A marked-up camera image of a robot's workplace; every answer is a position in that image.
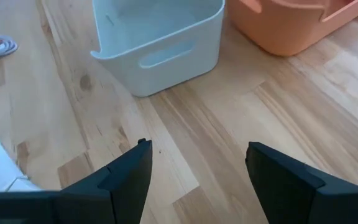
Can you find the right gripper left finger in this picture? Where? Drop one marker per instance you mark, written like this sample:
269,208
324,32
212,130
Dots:
126,186

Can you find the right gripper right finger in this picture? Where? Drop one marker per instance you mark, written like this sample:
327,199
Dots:
284,186

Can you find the grey plastic bin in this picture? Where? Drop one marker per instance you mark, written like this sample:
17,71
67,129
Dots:
166,68

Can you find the orange plastic bin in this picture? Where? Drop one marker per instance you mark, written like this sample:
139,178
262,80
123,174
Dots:
278,28

